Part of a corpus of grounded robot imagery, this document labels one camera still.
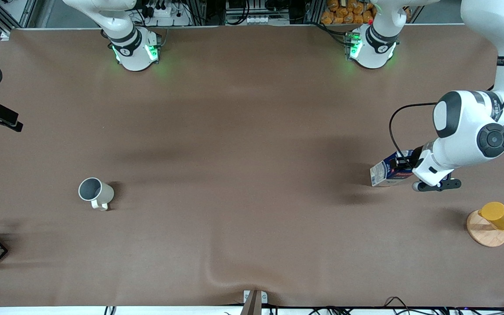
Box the blue and white milk carton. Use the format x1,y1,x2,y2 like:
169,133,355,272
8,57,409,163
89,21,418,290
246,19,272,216
370,150,414,188

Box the yellow cup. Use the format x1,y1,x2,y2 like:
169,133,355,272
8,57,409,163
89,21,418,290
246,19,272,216
478,201,504,231

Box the long white power strip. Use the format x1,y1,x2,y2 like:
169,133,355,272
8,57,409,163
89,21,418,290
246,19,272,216
245,14,290,25

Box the white cup with grey inside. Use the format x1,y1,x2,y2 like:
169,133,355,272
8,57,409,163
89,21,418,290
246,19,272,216
78,177,115,211

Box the white power strip with plugs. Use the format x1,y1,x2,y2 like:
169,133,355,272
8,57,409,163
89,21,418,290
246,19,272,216
140,0,192,27

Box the wooden mug stand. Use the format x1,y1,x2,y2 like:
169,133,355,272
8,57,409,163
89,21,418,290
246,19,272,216
466,209,504,248

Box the orange snack packs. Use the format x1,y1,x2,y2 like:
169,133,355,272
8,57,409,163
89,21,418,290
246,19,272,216
321,0,377,25

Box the black floor cables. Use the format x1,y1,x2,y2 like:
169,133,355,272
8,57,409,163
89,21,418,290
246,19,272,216
383,297,504,315

